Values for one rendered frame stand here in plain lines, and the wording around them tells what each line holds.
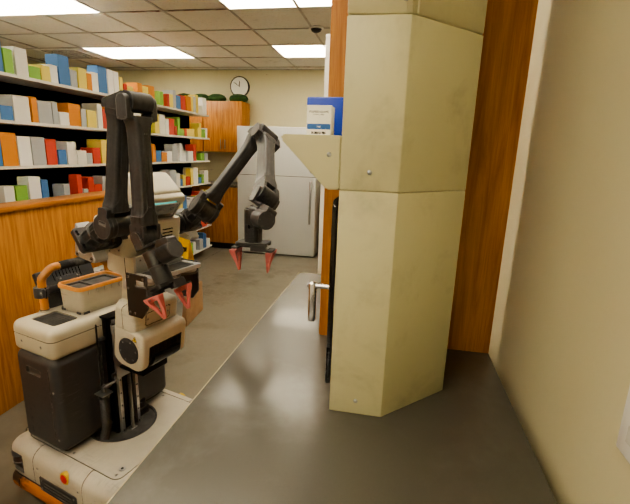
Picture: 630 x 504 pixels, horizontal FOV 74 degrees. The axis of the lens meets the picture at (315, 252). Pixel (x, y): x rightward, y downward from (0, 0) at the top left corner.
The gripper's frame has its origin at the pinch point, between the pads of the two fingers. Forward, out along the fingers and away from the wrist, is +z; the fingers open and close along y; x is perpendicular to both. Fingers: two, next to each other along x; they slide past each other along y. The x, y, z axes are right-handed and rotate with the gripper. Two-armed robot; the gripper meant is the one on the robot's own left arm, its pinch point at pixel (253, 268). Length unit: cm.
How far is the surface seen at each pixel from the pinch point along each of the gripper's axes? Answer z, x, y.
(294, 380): 16.9, -35.7, 22.9
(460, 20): -61, -37, 53
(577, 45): -59, -29, 76
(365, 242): -20, -46, 39
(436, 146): -39, -39, 51
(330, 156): -36, -46, 31
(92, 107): -72, 208, -218
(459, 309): 4, -8, 64
